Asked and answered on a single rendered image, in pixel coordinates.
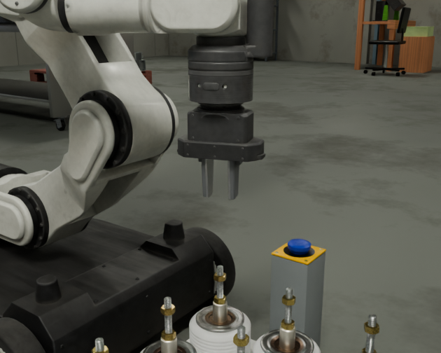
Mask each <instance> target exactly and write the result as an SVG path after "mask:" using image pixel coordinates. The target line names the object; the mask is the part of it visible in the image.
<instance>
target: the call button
mask: <svg viewBox="0 0 441 353"><path fill-rule="evenodd" d="M288 248H289V249H290V252H291V253H293V254H307V253H308V251H309V250H310V249H311V243H310V242H309V241H307V240H303V239H293V240H290V241H289V242H288Z"/></svg>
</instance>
